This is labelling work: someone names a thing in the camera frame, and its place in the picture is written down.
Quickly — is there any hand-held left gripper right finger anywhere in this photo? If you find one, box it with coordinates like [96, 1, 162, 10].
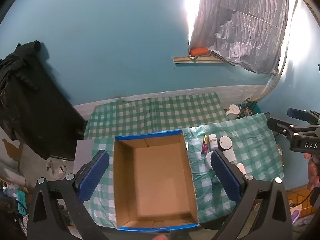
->
[210, 149, 292, 240]

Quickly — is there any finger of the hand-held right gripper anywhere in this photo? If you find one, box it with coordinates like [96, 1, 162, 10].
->
[287, 108, 320, 126]
[267, 118, 320, 141]

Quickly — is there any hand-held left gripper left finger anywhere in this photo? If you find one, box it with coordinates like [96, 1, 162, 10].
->
[27, 149, 110, 240]

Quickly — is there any white power adapter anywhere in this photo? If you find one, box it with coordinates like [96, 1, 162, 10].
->
[222, 149, 237, 164]

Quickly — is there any white octagonal case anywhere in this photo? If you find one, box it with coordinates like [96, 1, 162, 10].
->
[204, 151, 215, 170]

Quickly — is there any round silver disc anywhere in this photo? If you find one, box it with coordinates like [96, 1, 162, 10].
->
[218, 135, 232, 152]

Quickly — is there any white pill bottle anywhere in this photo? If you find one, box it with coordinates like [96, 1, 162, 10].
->
[209, 134, 218, 152]

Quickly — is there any pink and gold lighter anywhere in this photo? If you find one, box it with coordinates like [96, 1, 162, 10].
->
[201, 134, 209, 154]

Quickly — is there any blue-rimmed cardboard box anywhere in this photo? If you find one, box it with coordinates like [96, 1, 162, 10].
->
[114, 129, 200, 231]

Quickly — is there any person's right hand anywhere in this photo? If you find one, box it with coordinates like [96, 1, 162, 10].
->
[305, 153, 320, 191]

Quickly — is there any pale green checked plastic sheet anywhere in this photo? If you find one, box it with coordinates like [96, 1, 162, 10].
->
[75, 114, 284, 227]

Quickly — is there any dark green mesh bag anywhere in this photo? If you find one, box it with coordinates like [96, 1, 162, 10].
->
[240, 100, 260, 117]

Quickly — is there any white cup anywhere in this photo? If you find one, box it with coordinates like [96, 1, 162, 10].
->
[226, 104, 240, 120]

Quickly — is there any teal packet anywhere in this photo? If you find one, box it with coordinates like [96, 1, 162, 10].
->
[12, 189, 27, 215]

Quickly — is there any dark green checked tablecloth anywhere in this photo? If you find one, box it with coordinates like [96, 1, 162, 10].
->
[84, 92, 228, 140]

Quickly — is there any black cloth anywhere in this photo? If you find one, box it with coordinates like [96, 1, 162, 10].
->
[0, 40, 88, 159]

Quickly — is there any silver plastic tarp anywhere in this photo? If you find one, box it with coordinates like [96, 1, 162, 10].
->
[189, 0, 290, 74]

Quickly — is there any orange paint roller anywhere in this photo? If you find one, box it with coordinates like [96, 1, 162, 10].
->
[189, 47, 209, 56]

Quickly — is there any beige striped hose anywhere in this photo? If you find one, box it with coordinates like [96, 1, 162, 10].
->
[255, 0, 300, 103]

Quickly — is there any wooden wall ledge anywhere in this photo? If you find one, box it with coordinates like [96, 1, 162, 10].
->
[172, 55, 225, 64]

